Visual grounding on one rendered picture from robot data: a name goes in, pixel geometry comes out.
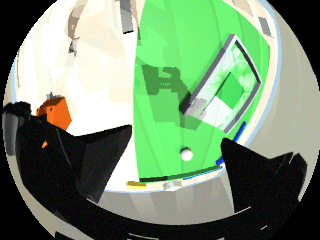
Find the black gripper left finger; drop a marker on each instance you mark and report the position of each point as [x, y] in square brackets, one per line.
[92, 157]

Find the green putting mat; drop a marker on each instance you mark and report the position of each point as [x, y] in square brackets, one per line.
[177, 43]

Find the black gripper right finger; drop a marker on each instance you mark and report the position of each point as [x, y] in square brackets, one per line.
[248, 173]

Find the yellow block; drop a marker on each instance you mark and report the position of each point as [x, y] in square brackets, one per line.
[136, 185]

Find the white ball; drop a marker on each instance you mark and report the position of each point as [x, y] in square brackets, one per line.
[186, 154]

